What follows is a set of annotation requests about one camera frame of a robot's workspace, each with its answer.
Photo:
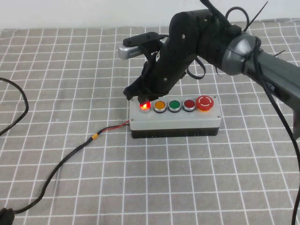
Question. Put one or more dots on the green flat pushbutton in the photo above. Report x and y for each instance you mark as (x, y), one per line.
(174, 105)

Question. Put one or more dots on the grey button control box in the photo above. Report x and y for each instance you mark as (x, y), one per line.
(175, 120)

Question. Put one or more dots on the red mushroom emergency stop button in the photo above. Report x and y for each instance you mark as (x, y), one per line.
(204, 102)

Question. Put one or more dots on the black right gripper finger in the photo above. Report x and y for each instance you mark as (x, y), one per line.
(133, 90)
(147, 95)

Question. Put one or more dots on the black power adapter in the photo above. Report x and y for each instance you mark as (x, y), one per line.
(5, 216)

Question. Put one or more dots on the dark red flat pushbutton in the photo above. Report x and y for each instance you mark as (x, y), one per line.
(189, 104)

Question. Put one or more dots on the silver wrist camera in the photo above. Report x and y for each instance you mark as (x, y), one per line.
(127, 52)

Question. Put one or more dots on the grey white checked tablecloth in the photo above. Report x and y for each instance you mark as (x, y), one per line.
(164, 175)

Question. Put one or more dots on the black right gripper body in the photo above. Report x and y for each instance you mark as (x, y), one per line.
(166, 68)

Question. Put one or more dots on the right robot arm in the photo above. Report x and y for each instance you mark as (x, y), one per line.
(239, 51)

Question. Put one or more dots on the red dome pushbutton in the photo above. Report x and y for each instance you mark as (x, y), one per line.
(145, 108)

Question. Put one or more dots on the yellow flat pushbutton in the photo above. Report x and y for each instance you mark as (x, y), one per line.
(159, 105)

